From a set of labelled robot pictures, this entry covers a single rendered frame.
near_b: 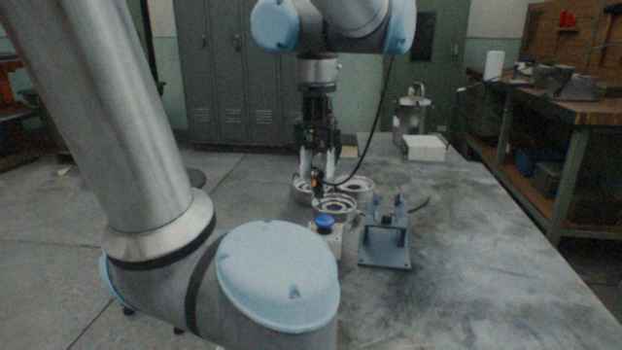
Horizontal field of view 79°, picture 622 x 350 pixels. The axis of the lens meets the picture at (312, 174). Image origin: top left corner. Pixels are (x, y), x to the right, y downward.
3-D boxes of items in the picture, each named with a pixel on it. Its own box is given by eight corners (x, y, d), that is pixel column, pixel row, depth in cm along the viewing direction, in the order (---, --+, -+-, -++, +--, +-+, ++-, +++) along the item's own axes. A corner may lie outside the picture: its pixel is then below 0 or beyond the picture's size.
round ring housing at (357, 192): (370, 189, 106) (371, 175, 104) (375, 205, 96) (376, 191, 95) (332, 189, 106) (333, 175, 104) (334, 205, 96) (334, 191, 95)
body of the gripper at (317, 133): (291, 154, 68) (290, 87, 64) (300, 141, 76) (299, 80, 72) (332, 157, 67) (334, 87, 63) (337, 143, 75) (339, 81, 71)
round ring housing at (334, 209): (309, 227, 86) (308, 211, 84) (314, 206, 95) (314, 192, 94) (355, 230, 84) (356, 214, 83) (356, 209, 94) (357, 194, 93)
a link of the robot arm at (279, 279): (306, 423, 33) (305, 299, 28) (190, 367, 39) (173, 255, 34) (354, 332, 43) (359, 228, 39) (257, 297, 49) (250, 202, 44)
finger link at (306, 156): (292, 194, 73) (295, 150, 70) (297, 184, 79) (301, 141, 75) (307, 197, 73) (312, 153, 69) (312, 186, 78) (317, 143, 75)
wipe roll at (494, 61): (480, 79, 281) (484, 51, 273) (497, 79, 279) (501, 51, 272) (484, 81, 270) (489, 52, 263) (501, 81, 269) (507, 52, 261)
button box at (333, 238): (308, 239, 81) (308, 220, 79) (342, 242, 80) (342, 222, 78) (303, 262, 73) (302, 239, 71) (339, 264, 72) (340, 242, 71)
